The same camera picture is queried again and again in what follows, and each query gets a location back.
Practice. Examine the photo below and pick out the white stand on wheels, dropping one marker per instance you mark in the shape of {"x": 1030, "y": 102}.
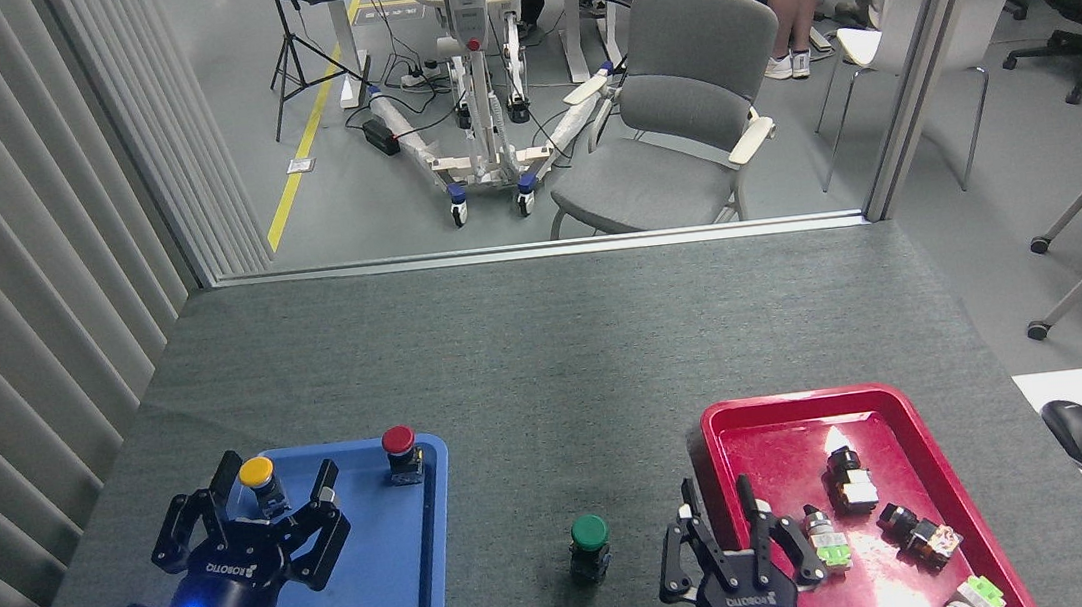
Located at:
{"x": 479, "y": 99}

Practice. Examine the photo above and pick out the white plastic chair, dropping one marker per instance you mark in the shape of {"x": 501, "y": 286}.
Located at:
{"x": 968, "y": 17}

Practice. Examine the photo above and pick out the yellow push button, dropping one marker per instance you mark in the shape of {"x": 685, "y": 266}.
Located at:
{"x": 256, "y": 471}

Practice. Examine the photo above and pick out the silver switch with green block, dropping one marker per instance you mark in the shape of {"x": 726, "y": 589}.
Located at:
{"x": 827, "y": 540}

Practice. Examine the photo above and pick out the black switch with orange block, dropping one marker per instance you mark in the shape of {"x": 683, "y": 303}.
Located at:
{"x": 911, "y": 526}

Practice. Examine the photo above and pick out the silver post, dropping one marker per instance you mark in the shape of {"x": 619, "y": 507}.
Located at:
{"x": 927, "y": 52}

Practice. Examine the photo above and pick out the red plastic tray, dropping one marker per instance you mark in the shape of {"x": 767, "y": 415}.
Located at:
{"x": 768, "y": 451}

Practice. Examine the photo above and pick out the black power adapter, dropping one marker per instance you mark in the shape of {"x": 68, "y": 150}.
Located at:
{"x": 380, "y": 136}

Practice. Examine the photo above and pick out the green push button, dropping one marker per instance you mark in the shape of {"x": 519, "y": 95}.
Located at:
{"x": 588, "y": 532}

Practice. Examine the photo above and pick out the blue plastic tray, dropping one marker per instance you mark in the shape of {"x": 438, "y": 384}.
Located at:
{"x": 388, "y": 571}

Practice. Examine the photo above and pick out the green and white switch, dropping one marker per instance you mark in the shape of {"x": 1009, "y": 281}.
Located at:
{"x": 979, "y": 594}

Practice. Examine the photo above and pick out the red push button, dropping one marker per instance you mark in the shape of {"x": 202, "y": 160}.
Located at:
{"x": 399, "y": 441}

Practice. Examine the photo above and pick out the white power strip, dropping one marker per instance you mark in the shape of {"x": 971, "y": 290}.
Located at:
{"x": 418, "y": 77}

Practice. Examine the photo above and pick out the black tripod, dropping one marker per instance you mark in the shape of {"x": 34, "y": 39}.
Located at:
{"x": 289, "y": 58}

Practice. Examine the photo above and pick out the black and white switch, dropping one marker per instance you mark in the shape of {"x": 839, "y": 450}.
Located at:
{"x": 854, "y": 490}

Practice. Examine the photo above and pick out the white desk leg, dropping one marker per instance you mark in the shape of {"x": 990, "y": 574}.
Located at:
{"x": 575, "y": 33}
{"x": 346, "y": 52}

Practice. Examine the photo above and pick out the silver table edge rail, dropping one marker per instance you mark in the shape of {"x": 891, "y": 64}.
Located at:
{"x": 536, "y": 251}

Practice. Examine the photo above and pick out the grey padded armchair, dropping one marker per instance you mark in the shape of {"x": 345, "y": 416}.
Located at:
{"x": 681, "y": 108}

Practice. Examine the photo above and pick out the silver floor outlet plate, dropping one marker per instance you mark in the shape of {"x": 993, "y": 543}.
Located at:
{"x": 300, "y": 165}

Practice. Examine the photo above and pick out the black computer mouse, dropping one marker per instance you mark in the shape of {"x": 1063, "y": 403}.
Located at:
{"x": 1078, "y": 433}

